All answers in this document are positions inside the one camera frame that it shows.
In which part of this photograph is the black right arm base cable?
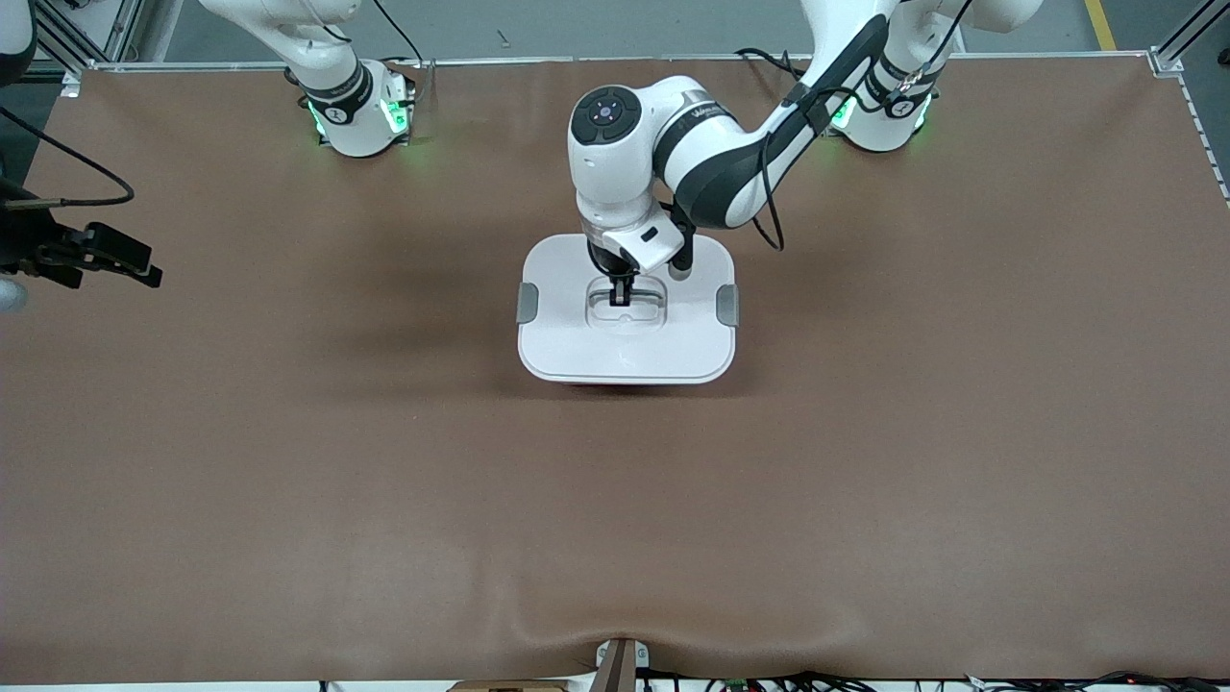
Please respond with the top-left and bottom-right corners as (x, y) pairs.
(370, 0), (424, 68)

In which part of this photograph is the silver table edge rail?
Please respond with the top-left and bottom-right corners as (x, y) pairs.
(62, 51), (1154, 74)

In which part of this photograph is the black arm base cable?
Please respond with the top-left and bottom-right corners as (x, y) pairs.
(370, 0), (424, 68)
(735, 46), (818, 97)

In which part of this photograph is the black left arm base cable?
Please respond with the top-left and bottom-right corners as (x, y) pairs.
(735, 46), (818, 97)

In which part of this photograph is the brown table cover mat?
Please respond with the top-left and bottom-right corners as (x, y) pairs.
(0, 56), (1230, 685)

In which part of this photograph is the white box lid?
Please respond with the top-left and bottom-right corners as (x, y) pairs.
(516, 234), (740, 385)

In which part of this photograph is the aluminium frame profile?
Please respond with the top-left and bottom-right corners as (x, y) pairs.
(29, 0), (145, 73)
(1151, 0), (1230, 76)

